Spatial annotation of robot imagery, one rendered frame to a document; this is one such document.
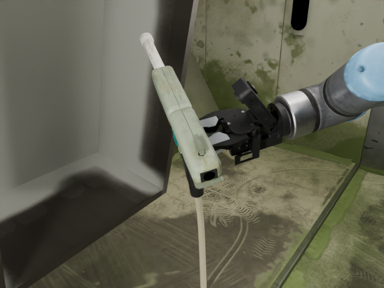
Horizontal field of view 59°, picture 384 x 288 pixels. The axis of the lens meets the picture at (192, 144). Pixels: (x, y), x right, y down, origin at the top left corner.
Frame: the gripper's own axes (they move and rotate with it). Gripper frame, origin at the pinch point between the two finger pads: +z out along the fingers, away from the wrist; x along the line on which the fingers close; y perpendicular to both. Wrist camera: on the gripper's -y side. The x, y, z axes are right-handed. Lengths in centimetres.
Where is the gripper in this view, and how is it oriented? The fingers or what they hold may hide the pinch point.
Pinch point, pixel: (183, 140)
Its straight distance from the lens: 62.9
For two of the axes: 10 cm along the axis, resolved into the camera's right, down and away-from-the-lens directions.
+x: -3.1, -6.6, 6.8
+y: 1.0, 6.9, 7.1
